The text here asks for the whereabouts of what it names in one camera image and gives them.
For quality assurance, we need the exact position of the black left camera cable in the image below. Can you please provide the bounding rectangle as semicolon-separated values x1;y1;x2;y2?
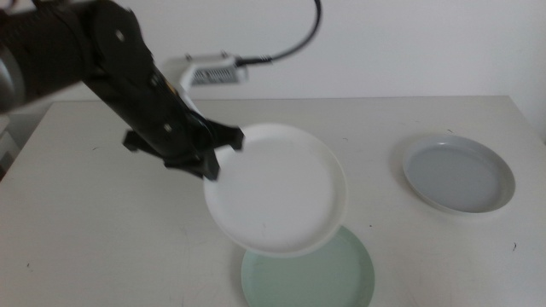
235;0;323;67

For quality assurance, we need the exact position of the pale green shallow bowl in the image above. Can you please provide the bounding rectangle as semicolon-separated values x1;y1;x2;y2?
241;225;376;307

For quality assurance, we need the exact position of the white shallow bowl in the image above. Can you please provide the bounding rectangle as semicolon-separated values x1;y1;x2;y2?
203;123;349;258

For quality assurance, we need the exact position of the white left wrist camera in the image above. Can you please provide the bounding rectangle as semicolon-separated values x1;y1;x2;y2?
164;50;249;119

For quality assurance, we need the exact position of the grey shallow bowl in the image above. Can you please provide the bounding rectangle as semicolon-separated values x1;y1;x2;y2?
402;134;516;214

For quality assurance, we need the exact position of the white grey side furniture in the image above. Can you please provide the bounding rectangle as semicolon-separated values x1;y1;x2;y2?
0;113;20;180

